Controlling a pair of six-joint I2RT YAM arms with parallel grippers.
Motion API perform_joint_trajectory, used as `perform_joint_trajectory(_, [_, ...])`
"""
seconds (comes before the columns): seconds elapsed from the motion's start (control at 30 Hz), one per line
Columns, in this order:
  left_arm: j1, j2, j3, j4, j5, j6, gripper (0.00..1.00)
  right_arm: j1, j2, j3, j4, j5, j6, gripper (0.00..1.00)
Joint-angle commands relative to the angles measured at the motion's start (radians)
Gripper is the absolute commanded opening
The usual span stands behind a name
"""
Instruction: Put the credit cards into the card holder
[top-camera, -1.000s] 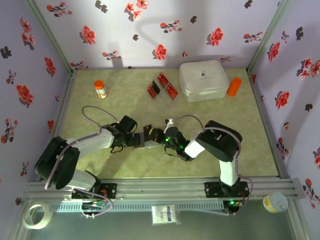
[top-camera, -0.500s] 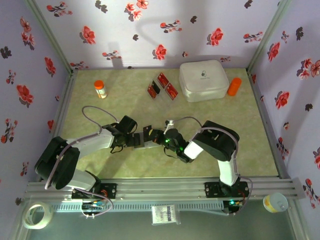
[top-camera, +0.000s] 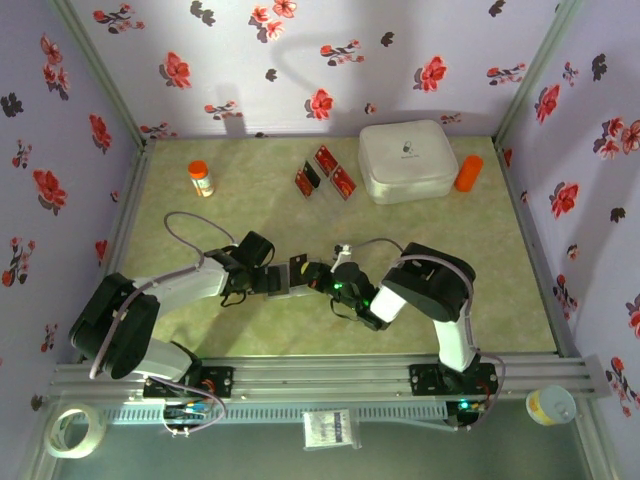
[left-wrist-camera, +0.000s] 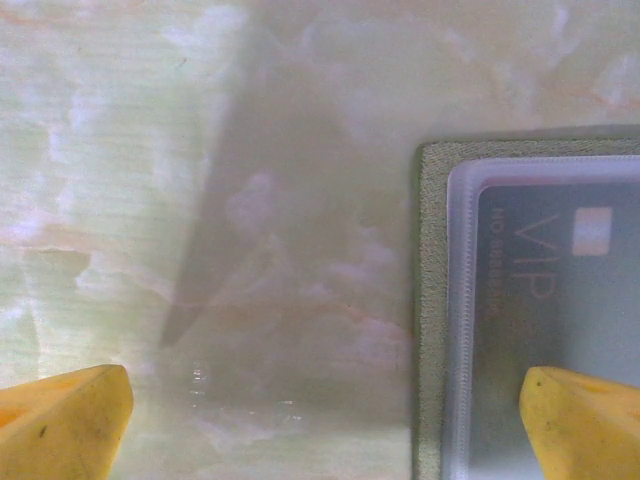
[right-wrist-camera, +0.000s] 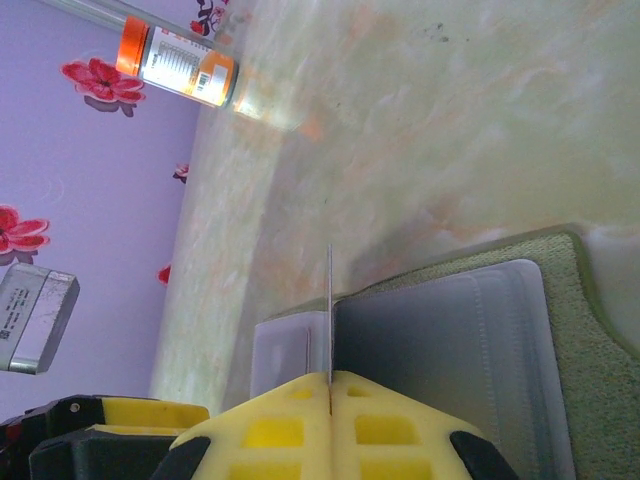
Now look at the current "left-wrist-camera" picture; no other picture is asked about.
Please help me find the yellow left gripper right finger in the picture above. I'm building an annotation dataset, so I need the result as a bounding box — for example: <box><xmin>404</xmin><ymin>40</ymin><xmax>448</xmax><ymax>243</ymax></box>
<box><xmin>518</xmin><ymin>365</ymin><xmax>640</xmax><ymax>480</ymax></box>

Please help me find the black VIP card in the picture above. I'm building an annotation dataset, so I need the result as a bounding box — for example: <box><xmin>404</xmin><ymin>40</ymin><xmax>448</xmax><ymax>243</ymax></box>
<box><xmin>473</xmin><ymin>180</ymin><xmax>640</xmax><ymax>480</ymax></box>

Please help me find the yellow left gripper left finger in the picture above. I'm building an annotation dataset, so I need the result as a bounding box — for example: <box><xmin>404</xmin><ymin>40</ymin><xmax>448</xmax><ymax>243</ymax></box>
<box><xmin>0</xmin><ymin>364</ymin><xmax>135</xmax><ymax>480</ymax></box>

